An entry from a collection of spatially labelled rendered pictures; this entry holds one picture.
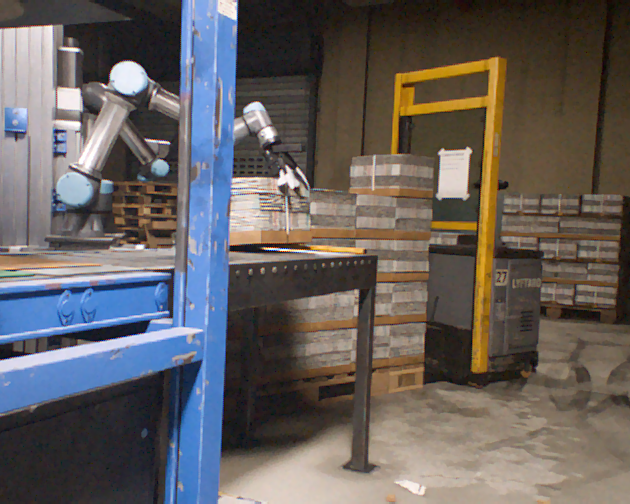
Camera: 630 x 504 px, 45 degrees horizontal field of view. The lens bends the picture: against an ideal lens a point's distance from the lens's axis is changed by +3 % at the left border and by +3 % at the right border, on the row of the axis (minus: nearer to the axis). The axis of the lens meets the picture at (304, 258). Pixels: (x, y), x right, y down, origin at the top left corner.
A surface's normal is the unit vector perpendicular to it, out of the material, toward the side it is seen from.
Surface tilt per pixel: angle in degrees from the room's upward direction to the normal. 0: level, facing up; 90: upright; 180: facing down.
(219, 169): 90
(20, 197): 90
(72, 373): 90
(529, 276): 90
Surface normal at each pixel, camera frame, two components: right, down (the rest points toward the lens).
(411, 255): 0.67, 0.07
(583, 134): -0.45, 0.03
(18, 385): 0.89, 0.07
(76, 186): 0.06, 0.18
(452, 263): -0.75, 0.00
